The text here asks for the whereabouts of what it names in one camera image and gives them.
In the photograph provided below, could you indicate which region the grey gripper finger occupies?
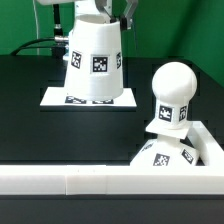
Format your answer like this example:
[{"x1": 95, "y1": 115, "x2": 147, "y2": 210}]
[{"x1": 120, "y1": 0, "x2": 138, "y2": 30}]

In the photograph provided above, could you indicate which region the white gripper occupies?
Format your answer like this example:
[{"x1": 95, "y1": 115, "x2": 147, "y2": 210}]
[{"x1": 37, "y1": 0, "x2": 116, "y2": 23}]

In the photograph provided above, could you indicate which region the white lamp shade cone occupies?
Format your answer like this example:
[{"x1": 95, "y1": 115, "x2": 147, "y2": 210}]
[{"x1": 65, "y1": 15, "x2": 123, "y2": 101}]

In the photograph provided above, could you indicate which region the white lamp bulb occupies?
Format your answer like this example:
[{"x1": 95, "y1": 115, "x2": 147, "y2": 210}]
[{"x1": 152, "y1": 62, "x2": 197, "y2": 129}]

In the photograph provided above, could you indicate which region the white lamp base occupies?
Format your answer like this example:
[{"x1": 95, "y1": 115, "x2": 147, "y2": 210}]
[{"x1": 130, "y1": 119, "x2": 199, "y2": 168}]

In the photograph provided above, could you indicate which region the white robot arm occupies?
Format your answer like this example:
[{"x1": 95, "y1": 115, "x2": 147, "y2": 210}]
[{"x1": 37, "y1": 0, "x2": 138, "y2": 36}]

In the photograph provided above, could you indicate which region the white marker sheet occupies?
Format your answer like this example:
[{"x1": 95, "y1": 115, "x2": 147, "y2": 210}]
[{"x1": 40, "y1": 87, "x2": 137, "y2": 107}]

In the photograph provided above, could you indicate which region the white L-shaped fence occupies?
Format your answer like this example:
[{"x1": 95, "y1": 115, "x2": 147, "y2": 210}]
[{"x1": 0, "y1": 121, "x2": 224, "y2": 195}]

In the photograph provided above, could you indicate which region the black cable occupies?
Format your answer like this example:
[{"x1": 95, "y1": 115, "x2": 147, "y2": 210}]
[{"x1": 10, "y1": 3, "x2": 70, "y2": 57}]

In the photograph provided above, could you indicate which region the white thin cable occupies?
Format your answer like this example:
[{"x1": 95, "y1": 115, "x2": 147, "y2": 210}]
[{"x1": 32, "y1": 0, "x2": 40, "y2": 56}]

